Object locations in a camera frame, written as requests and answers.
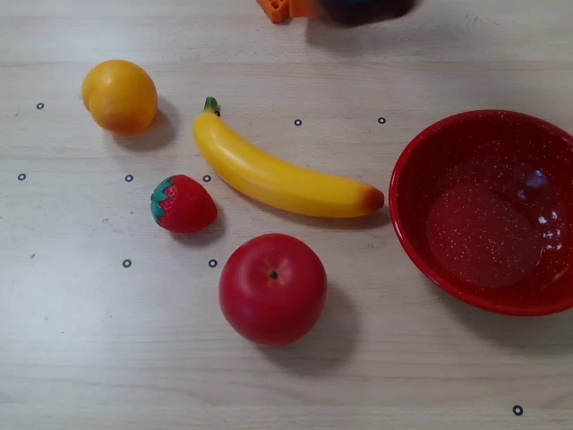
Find dark purple plum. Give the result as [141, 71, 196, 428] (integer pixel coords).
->
[318, 0, 416, 27]

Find orange robot base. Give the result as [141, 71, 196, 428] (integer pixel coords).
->
[256, 0, 322, 24]

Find red speckled bowl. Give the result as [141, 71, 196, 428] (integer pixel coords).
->
[388, 109, 573, 317]

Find yellow banana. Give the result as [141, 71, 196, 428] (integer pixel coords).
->
[192, 96, 386, 219]

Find yellow orange peach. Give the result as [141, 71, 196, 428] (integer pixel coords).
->
[81, 59, 158, 135]

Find red strawberry green leaves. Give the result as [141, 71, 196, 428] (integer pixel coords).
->
[150, 174, 219, 235]

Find red apple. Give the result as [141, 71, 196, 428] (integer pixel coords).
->
[218, 233, 329, 348]

